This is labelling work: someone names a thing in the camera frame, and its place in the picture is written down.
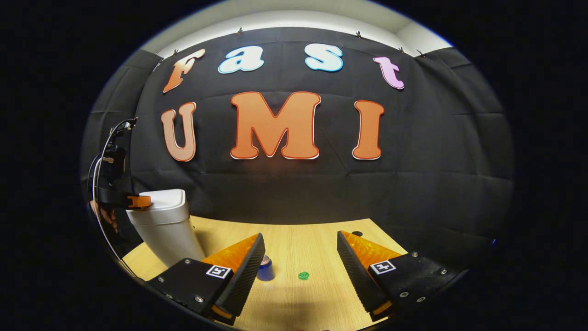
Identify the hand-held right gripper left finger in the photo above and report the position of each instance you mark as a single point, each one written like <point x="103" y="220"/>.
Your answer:
<point x="243" y="276"/>

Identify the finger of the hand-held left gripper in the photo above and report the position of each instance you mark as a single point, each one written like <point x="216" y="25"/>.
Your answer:
<point x="112" y="197"/>

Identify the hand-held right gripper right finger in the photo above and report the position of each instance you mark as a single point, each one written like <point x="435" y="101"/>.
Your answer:
<point x="356" y="276"/>

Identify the blue pop can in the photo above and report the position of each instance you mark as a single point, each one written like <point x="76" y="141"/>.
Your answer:
<point x="266" y="271"/>

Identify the white desktop garbage bin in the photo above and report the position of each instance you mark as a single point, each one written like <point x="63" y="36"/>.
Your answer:
<point x="161" y="225"/>

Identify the wooden desktop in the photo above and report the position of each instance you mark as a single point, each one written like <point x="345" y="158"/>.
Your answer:
<point x="312" y="248"/>

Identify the black backdrop cloth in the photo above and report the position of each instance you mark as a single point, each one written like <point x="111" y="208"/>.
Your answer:
<point x="436" y="161"/>

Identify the row of black cloth clips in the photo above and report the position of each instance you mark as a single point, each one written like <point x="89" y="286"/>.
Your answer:
<point x="359" y="34"/>

